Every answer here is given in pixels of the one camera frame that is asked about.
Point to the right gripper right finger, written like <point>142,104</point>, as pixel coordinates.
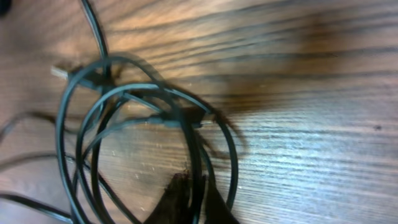
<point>216,210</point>

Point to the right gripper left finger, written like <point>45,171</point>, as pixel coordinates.
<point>173,205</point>

